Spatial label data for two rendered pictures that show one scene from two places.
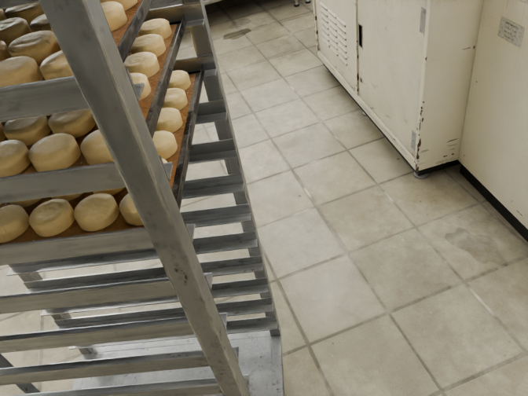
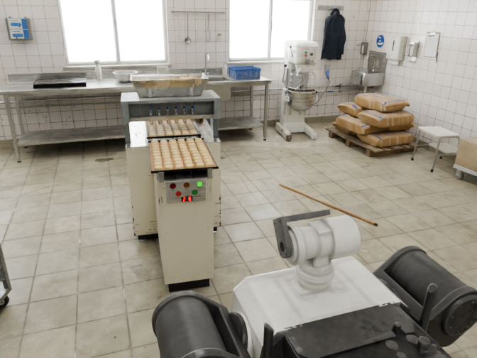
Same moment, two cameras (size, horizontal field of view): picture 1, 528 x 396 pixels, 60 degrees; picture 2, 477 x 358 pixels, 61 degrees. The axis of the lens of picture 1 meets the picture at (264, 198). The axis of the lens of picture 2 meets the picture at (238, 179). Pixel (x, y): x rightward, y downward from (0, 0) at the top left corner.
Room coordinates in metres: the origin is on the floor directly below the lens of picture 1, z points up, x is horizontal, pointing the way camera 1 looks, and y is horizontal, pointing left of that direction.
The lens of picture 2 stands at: (-1.46, -1.11, 1.79)
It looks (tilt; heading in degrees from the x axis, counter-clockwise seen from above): 23 degrees down; 352
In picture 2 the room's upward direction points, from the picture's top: 1 degrees clockwise
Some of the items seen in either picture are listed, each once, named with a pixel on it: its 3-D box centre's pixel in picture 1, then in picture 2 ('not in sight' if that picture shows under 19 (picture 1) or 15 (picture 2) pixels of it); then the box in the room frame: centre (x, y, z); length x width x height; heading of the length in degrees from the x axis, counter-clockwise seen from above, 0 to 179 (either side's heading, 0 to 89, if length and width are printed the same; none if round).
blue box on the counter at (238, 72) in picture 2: not in sight; (244, 72); (4.47, -1.98, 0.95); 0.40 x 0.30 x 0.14; 104
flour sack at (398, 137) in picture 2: not in sight; (386, 136); (3.63, -3.86, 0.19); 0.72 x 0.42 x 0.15; 106
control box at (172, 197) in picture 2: not in sight; (186, 190); (0.80, -1.10, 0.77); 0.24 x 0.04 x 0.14; 97
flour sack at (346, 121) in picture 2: not in sight; (360, 123); (3.88, -3.57, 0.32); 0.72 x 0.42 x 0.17; 16
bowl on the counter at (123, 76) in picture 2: not in sight; (125, 77); (4.17, -0.33, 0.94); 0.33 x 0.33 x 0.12
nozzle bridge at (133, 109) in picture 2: not in sight; (171, 116); (1.66, -1.00, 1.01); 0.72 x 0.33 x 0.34; 97
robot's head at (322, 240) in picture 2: not in sight; (320, 246); (-0.93, -1.32, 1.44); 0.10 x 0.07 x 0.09; 101
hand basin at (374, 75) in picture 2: not in sight; (370, 70); (4.79, -4.04, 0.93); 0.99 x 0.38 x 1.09; 11
